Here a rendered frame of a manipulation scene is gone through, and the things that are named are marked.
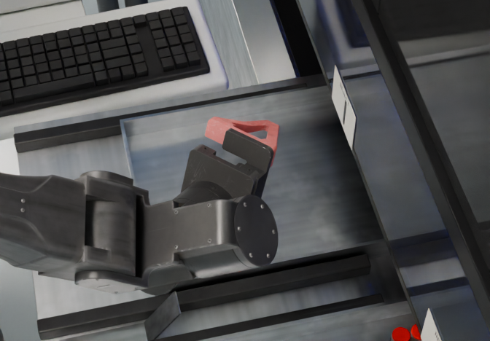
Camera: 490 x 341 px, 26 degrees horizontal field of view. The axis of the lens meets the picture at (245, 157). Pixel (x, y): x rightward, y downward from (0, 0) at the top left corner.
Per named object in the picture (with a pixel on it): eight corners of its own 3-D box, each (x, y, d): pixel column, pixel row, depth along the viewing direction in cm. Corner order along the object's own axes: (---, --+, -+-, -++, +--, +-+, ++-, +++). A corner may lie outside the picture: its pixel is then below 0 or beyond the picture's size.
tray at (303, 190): (365, 92, 147) (367, 76, 144) (426, 247, 131) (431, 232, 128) (122, 136, 142) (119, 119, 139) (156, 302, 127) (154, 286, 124)
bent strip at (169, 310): (178, 315, 125) (176, 290, 121) (183, 338, 124) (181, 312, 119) (59, 340, 123) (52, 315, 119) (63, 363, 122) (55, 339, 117)
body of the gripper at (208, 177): (264, 170, 92) (223, 206, 86) (239, 261, 97) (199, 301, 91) (201, 139, 94) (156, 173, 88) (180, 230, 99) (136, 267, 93)
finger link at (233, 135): (310, 118, 97) (264, 157, 90) (292, 181, 101) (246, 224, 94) (247, 89, 99) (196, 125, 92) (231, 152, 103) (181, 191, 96)
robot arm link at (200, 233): (68, 175, 83) (64, 283, 81) (179, 143, 77) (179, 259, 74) (169, 208, 92) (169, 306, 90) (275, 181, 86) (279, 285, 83)
